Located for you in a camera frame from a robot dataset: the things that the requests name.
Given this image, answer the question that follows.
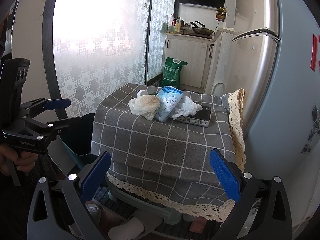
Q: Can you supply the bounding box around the white plastic bag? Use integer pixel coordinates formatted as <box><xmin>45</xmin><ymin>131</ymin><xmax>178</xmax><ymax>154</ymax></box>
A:
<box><xmin>171</xmin><ymin>96</ymin><xmax>203</xmax><ymax>120</ymax></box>

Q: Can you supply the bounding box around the white bottle cap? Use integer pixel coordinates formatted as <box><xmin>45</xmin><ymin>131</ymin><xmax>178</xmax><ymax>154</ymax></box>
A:
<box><xmin>137</xmin><ymin>90</ymin><xmax>149</xmax><ymax>98</ymax></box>

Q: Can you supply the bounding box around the stained tissue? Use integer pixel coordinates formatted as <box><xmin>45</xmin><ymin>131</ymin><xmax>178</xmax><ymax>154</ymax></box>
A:
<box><xmin>129</xmin><ymin>95</ymin><xmax>160</xmax><ymax>120</ymax></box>

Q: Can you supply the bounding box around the blue tissue packet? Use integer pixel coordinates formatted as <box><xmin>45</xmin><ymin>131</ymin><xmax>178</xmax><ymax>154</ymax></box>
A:
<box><xmin>155</xmin><ymin>86</ymin><xmax>183</xmax><ymax>122</ymax></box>

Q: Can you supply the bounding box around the teal trash bin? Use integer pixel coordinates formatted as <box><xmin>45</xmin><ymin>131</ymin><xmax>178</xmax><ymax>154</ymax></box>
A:
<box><xmin>60</xmin><ymin>113</ymin><xmax>97</xmax><ymax>169</ymax></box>

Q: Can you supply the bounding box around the black kitchen scale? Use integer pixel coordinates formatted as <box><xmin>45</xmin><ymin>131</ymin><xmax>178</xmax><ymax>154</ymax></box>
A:
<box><xmin>176</xmin><ymin>106</ymin><xmax>212</xmax><ymax>127</ymax></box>

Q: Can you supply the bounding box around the white kitchen cabinet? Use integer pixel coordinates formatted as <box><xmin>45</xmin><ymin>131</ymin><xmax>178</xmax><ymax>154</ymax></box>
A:
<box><xmin>164</xmin><ymin>34</ymin><xmax>214</xmax><ymax>93</ymax></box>

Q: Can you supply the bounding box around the person's left hand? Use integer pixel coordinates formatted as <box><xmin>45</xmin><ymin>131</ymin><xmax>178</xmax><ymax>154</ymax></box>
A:
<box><xmin>1</xmin><ymin>145</ymin><xmax>39</xmax><ymax>175</ymax></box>

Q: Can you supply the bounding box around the grey checked tablecloth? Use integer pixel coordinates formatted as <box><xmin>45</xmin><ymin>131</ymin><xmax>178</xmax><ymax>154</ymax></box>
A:
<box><xmin>91</xmin><ymin>83</ymin><xmax>246</xmax><ymax>222</ymax></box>

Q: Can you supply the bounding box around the light blue plastic stool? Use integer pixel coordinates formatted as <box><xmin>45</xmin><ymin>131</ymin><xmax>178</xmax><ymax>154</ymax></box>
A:
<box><xmin>105</xmin><ymin>173</ymin><xmax>182</xmax><ymax>225</ymax></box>

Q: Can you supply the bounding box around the frosted patterned sliding door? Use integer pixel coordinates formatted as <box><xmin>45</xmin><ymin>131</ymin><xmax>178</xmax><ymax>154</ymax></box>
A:
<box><xmin>42</xmin><ymin>0</ymin><xmax>175</xmax><ymax>119</ymax></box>

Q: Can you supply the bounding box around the white corner cabinet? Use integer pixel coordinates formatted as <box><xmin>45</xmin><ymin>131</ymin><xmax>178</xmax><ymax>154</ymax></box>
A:
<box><xmin>204</xmin><ymin>27</ymin><xmax>238</xmax><ymax>96</ymax></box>

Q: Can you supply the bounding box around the green rice bag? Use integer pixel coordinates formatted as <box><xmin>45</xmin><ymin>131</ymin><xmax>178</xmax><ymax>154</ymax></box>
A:
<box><xmin>160</xmin><ymin>57</ymin><xmax>188</xmax><ymax>89</ymax></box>

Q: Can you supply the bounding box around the silver refrigerator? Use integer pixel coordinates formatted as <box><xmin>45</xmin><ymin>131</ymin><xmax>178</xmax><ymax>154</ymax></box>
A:
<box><xmin>222</xmin><ymin>0</ymin><xmax>319</xmax><ymax>235</ymax></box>

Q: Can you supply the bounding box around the cooking oil bottle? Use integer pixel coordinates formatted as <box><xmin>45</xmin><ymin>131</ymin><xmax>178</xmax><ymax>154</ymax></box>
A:
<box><xmin>167</xmin><ymin>14</ymin><xmax>176</xmax><ymax>34</ymax></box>

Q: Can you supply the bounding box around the black frying pan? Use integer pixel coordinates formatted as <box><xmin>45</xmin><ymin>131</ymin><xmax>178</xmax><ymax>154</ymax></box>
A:
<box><xmin>190</xmin><ymin>21</ymin><xmax>214</xmax><ymax>36</ymax></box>

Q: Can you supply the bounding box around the wall spice rack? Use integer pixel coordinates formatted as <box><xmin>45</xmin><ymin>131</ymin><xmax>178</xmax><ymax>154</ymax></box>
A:
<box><xmin>215</xmin><ymin>7</ymin><xmax>227</xmax><ymax>22</ymax></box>

